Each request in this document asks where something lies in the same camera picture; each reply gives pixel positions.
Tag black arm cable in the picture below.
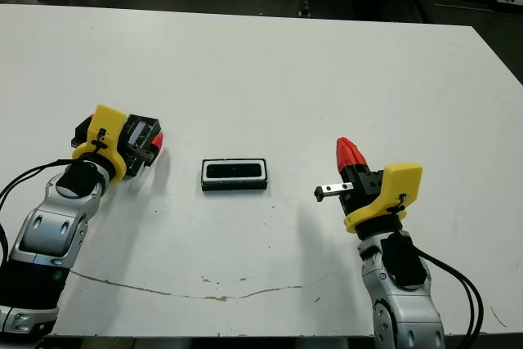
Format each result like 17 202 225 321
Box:
0 158 83 268
412 244 485 349

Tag black box with white insert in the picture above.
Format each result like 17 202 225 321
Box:
200 157 270 194

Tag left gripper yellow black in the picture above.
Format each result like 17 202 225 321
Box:
70 104 165 185

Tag black box lid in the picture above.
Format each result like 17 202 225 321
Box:
122 114 161 154

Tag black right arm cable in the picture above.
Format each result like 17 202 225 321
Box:
412 244 485 349

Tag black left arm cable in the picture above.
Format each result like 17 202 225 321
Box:
0 158 83 268

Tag slim black camera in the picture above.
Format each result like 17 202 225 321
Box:
206 163 262 180

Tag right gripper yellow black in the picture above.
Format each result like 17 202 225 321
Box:
313 137 424 235

